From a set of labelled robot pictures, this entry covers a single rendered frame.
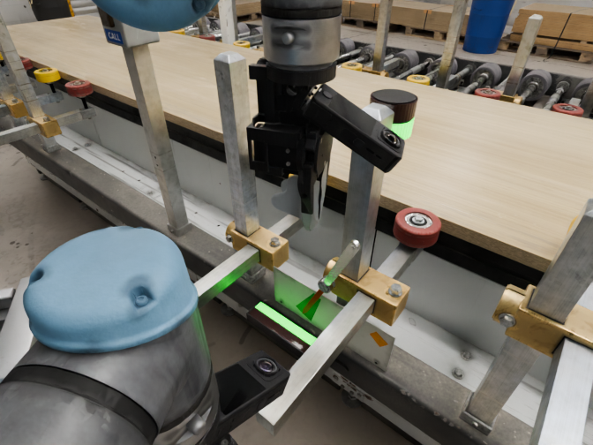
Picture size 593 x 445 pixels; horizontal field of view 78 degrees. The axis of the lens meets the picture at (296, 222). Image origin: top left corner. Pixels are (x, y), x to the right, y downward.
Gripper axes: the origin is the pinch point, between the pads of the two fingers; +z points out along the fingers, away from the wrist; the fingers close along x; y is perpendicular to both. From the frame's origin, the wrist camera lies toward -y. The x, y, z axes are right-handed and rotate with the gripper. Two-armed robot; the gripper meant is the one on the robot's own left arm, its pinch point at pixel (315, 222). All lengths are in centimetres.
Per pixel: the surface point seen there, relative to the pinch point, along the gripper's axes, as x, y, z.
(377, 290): -3.4, -9.5, 13.7
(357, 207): -4.9, -4.7, -0.3
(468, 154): -50, -23, 11
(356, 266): -4.5, -5.8, 10.5
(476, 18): -578, -63, 57
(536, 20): -108, -40, -9
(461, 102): -86, -22, 11
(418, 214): -21.3, -13.9, 10.3
